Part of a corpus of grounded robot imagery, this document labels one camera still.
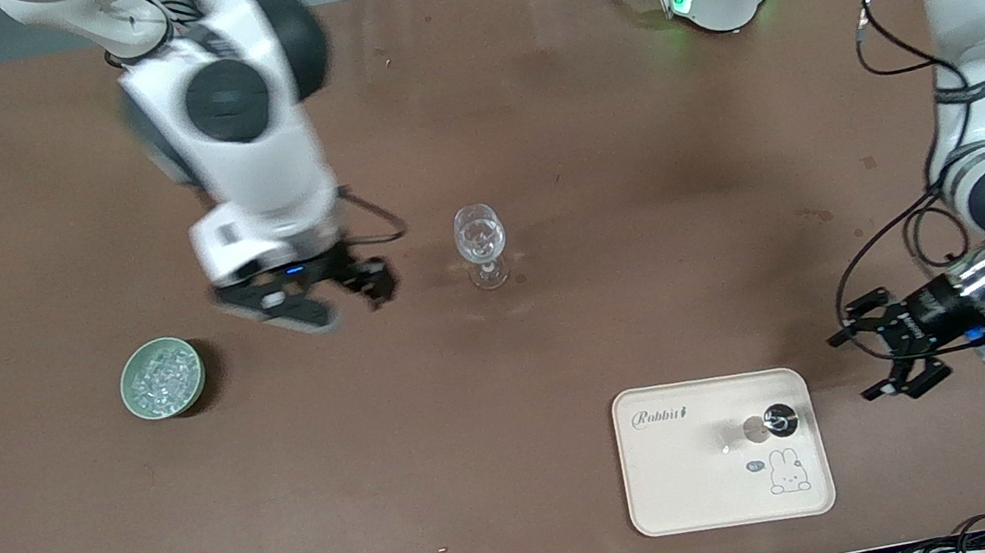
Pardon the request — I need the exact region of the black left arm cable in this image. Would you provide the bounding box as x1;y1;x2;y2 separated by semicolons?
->
782;0;985;357

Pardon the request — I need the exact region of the metal jigger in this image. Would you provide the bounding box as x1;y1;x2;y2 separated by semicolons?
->
738;400;801;449

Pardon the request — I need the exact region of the green ceramic bowl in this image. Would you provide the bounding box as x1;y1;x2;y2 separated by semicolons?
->
112;330;214;427

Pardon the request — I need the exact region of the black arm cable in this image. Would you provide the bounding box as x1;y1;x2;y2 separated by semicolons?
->
333;176;411;253
782;0;985;357

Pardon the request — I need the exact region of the clear wine glass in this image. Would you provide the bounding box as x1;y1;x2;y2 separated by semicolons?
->
448;199;517;295

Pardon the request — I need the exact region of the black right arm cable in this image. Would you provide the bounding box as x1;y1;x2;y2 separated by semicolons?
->
333;176;411;253

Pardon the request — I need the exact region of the beige rabbit print tray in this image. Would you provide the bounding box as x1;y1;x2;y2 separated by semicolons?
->
608;357;841;548

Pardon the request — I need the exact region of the clear ice cubes pile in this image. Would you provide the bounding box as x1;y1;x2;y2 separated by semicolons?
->
124;339;204;415

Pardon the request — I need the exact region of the brown table mat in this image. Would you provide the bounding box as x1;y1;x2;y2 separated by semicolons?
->
0;0;985;553

